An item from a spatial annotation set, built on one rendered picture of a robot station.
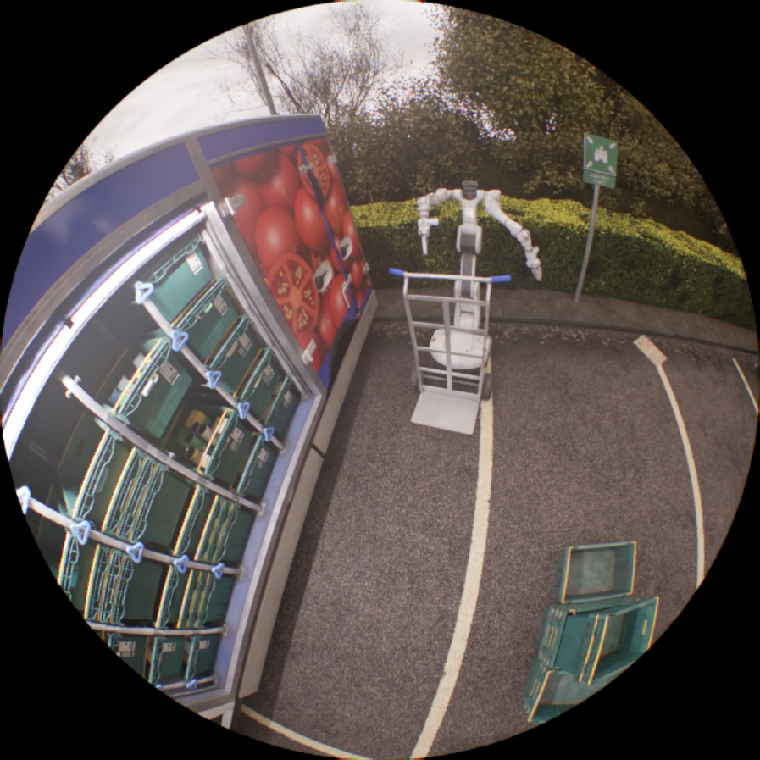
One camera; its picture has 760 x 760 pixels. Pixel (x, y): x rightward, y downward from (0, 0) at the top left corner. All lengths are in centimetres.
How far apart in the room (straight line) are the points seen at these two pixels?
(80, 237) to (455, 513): 250
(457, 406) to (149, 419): 226
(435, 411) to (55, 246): 263
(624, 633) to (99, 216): 316
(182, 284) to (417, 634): 250
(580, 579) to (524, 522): 69
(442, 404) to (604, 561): 200
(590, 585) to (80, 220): 323
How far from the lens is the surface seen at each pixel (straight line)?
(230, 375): 152
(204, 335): 141
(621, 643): 224
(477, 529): 211
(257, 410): 168
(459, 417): 240
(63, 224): 107
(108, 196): 114
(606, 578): 247
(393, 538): 212
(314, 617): 235
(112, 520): 128
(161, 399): 128
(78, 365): 307
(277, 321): 155
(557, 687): 226
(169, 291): 132
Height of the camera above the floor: 208
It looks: 49 degrees down
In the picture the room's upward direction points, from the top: 19 degrees counter-clockwise
